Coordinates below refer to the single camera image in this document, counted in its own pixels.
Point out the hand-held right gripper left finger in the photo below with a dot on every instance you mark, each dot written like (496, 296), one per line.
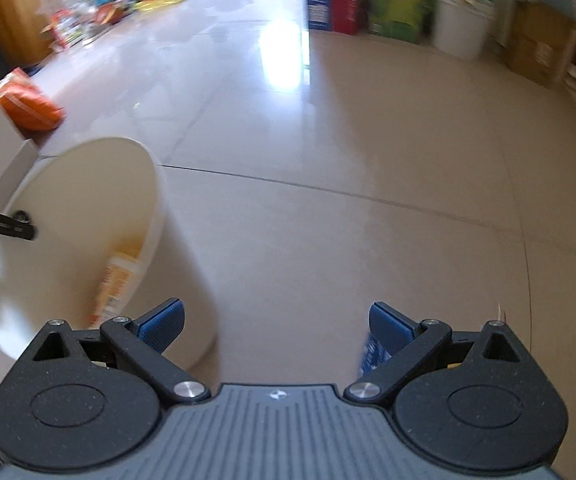
(164, 324)

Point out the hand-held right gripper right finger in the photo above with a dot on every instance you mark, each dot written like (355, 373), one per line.
(387, 327)

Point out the blue printed packet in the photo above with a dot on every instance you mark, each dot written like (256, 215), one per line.
(370, 355)

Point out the yellow orange packet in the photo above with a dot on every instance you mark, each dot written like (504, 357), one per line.
(115, 280)

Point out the large white plastic bucket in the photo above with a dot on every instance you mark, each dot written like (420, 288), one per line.
(83, 195)

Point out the orange plastic bag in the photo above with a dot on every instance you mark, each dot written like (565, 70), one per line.
(28, 102)

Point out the pile of colourful packets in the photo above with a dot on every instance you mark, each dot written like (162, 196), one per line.
(85, 10)

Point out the yellow flat packets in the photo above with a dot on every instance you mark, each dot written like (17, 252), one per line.
(160, 2)

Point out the small white bucket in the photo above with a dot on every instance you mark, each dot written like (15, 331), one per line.
(462, 25)

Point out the brown cardboard box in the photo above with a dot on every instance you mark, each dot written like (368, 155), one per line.
(540, 45)

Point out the green and white box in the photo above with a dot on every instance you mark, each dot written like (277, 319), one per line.
(397, 5)

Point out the tall red box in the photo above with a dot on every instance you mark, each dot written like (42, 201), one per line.
(350, 2)

